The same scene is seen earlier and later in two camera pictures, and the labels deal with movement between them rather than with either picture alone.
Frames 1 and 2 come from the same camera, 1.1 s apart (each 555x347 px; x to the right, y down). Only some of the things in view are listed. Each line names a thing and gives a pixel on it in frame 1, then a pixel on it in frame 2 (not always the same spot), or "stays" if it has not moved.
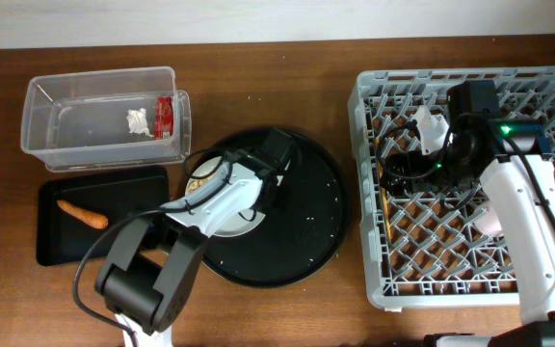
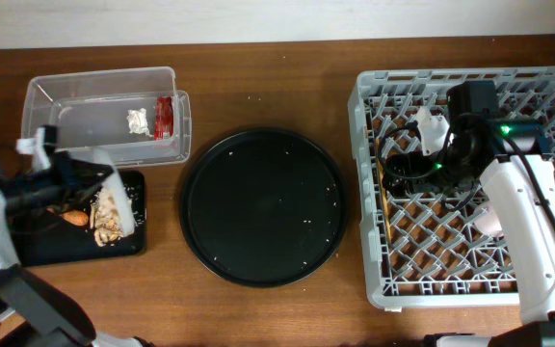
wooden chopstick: [383, 192] stays
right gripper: [414, 179] stays
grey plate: [198, 172] → [112, 178]
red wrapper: [164, 118] stays
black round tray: [304, 226] stays
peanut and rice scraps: [196, 183] → [104, 219]
